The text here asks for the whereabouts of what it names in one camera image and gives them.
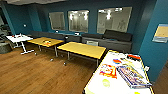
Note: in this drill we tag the interior wall window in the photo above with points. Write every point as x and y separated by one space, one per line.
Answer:
57 21
115 20
78 20

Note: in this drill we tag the small orange item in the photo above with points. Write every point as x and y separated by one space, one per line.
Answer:
47 42

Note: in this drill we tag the orange red game box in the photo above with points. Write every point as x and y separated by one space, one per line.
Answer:
107 71

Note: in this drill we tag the white floor level wall outlet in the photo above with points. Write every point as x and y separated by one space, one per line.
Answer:
146 68

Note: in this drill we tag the small white table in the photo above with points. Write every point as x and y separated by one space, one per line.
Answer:
18 38

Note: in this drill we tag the black sofa cushion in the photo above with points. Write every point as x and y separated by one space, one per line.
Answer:
118 35

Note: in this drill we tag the dark round trash bin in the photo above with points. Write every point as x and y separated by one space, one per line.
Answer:
5 48

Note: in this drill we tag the small framed wall sign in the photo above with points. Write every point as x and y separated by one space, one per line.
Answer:
161 33

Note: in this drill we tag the white wall switch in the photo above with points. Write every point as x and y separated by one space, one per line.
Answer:
25 25

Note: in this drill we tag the pale yellow item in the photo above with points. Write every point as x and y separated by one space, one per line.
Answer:
126 61

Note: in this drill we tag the white box on sofa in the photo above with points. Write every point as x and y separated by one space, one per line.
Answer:
92 42

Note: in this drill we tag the yellow wooden gaming table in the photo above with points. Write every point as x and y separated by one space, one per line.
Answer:
110 88

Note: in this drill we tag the grey wall bench sofa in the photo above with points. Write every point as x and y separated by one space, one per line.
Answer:
66 36

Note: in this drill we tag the red and black box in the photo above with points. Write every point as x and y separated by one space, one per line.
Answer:
133 57

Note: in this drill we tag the white sill outlet box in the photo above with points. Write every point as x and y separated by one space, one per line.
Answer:
57 31
77 33

